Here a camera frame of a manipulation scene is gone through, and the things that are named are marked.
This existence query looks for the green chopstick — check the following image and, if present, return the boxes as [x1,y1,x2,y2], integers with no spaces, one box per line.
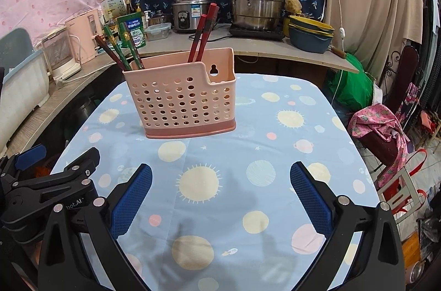
[103,25,132,71]
[121,23,144,69]

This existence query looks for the storage bin with blue lid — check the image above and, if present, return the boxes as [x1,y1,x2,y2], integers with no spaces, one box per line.
[0,27,50,136]

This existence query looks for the white cable with switch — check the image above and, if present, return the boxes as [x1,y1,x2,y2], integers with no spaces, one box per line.
[324,0,347,95]

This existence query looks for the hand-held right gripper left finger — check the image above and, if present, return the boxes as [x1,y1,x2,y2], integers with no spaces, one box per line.
[37,163,154,291]

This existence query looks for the dark red chopstick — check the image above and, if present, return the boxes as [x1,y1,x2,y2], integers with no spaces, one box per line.
[94,35,129,72]

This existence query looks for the wooden knife handle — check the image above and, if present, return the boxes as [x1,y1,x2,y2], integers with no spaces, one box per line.
[329,45,348,59]

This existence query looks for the stainless steel steamer pot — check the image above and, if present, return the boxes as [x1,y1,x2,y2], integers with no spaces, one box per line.
[227,0,295,31]

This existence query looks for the pink printed cloth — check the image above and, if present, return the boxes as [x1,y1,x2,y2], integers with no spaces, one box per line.
[347,82,419,181]

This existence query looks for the beige curtain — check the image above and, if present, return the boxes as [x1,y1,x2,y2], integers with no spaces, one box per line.
[294,0,424,85]

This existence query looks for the pink electric kettle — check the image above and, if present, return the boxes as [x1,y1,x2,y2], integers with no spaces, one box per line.
[65,9,104,63]

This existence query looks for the clear food container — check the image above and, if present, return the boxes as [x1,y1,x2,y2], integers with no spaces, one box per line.
[144,22,173,42]

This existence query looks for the black induction cooker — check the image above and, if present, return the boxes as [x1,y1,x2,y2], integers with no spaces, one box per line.
[229,23,286,42]

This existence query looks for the green tin can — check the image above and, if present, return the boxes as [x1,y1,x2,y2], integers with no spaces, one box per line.
[117,13,147,49]

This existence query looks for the blue dotted tablecloth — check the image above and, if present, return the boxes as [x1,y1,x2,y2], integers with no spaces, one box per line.
[50,72,380,291]

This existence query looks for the yellow bowl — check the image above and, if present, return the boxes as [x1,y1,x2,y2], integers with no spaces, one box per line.
[288,15,335,31]
[289,23,335,37]

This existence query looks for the pink perforated utensil holder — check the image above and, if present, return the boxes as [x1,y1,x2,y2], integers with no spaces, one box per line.
[123,47,238,140]

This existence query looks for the silver rice cooker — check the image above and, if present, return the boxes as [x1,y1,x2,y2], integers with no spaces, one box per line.
[171,0,216,34]

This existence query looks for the blue bowl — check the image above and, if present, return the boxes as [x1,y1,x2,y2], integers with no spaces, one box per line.
[289,27,334,54]

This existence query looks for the white chair frame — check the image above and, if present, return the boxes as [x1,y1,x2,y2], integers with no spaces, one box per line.
[375,167,428,226]

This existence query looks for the white carton box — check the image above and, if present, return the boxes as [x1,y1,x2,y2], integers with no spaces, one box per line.
[101,0,127,21]

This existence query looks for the dark red chair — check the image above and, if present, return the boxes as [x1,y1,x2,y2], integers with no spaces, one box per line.
[358,46,423,168]

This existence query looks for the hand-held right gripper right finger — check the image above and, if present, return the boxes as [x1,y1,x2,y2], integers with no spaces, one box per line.
[289,161,407,291]

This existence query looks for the green plastic bag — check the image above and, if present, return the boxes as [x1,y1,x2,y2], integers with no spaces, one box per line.
[326,52,374,112]

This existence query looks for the brown loofah sponge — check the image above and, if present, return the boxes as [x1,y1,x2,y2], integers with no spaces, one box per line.
[284,0,303,16]

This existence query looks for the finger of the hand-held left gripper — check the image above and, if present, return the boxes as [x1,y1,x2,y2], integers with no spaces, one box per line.
[41,147,101,198]
[0,144,47,181]

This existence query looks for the small steel pot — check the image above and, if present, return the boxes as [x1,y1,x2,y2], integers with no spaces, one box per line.
[148,10,173,26]

